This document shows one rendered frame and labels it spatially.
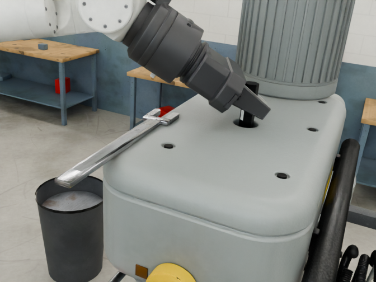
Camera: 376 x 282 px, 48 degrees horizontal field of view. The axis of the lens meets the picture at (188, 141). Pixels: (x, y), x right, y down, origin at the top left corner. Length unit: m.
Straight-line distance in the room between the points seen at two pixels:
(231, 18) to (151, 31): 4.52
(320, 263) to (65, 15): 0.46
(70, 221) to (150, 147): 2.26
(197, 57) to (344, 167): 0.33
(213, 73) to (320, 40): 0.26
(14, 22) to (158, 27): 0.18
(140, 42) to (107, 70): 5.42
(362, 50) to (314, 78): 4.07
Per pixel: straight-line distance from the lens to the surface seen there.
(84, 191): 3.14
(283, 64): 0.75
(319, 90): 0.78
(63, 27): 0.62
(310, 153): 0.56
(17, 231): 3.68
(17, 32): 0.59
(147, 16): 0.56
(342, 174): 0.72
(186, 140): 0.54
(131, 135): 0.53
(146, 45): 0.55
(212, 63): 0.55
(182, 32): 0.55
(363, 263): 1.01
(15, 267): 3.34
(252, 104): 0.60
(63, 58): 5.35
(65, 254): 2.94
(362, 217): 0.98
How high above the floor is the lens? 2.11
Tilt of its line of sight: 24 degrees down
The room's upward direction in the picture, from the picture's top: 5 degrees clockwise
